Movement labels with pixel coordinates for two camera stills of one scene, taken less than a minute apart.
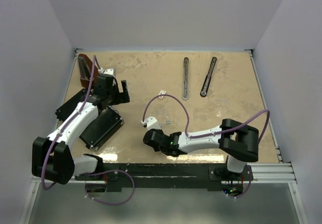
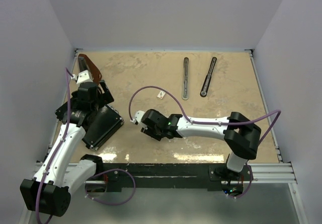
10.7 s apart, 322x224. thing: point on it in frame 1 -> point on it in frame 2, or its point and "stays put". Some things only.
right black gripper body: [163, 150] -> [156, 133]
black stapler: [208, 79] stays put
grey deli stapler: [185, 82] stays put
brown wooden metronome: [85, 67] stays put
